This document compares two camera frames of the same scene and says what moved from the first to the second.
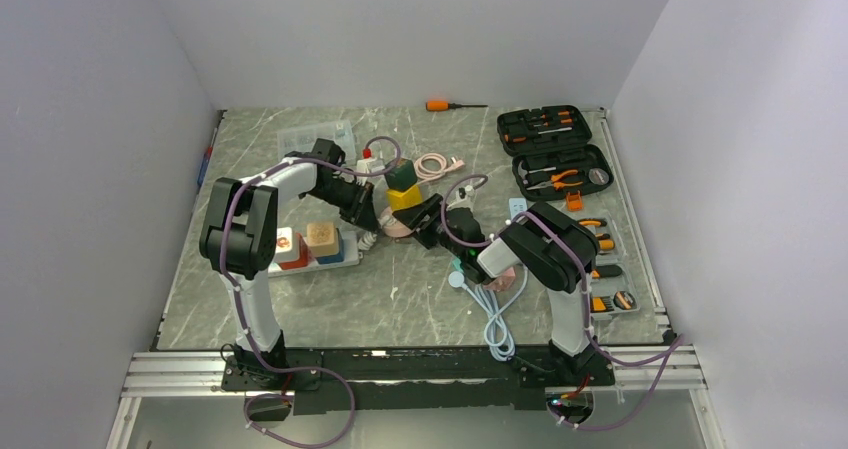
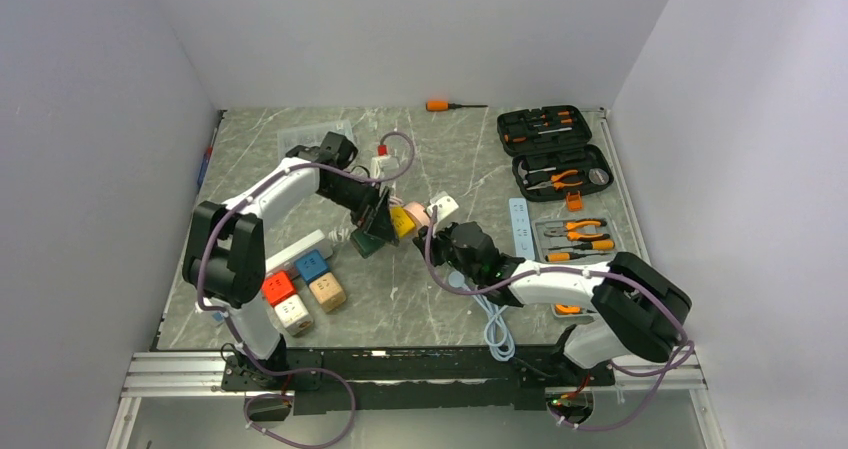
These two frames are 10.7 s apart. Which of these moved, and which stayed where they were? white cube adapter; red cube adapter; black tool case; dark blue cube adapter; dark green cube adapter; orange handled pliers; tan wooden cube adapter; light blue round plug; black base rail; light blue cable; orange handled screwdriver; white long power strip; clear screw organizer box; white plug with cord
Moved: red cube adapter; white long power strip; dark blue cube adapter; white plug with cord; dark green cube adapter; white cube adapter; tan wooden cube adapter
Stayed: orange handled screwdriver; light blue round plug; orange handled pliers; light blue cable; black base rail; clear screw organizer box; black tool case
